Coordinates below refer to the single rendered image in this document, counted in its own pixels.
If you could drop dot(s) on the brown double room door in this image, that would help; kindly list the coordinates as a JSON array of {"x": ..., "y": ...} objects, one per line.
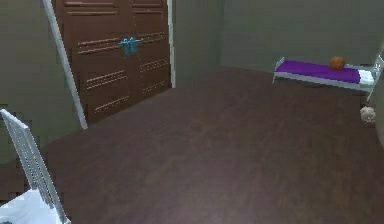
[{"x": 103, "y": 66}]

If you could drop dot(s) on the white bed purple blanket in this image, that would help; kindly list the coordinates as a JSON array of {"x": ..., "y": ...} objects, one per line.
[{"x": 320, "y": 71}]

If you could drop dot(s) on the beige round ball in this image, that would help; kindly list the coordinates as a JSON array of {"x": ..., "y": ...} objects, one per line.
[{"x": 367, "y": 114}]

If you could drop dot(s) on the orange basketball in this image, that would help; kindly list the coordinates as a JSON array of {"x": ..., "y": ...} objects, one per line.
[{"x": 337, "y": 63}]

